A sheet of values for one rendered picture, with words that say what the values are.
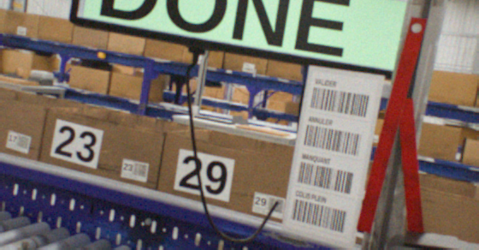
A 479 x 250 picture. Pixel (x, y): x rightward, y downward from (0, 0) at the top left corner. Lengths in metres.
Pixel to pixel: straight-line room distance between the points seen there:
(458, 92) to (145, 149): 4.67
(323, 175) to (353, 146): 0.05
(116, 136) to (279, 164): 0.48
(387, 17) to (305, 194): 0.26
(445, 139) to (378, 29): 4.77
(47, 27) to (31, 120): 6.15
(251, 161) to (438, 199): 0.44
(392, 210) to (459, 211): 0.62
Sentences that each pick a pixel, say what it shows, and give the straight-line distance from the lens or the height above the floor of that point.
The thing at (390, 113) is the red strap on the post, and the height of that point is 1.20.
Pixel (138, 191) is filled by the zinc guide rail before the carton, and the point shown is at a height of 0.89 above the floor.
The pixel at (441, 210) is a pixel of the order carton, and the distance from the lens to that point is 1.17.
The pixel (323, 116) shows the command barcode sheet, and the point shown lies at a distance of 0.56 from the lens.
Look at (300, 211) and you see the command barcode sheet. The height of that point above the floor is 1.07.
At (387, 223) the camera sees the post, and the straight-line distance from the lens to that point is 0.58.
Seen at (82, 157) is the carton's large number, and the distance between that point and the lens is 1.47.
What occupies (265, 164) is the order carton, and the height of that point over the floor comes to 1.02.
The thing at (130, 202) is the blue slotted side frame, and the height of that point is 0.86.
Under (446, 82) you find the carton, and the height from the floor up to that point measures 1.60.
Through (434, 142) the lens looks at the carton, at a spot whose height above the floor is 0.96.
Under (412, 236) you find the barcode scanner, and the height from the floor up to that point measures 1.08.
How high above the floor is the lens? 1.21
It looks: 3 degrees down
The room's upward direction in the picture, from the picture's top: 10 degrees clockwise
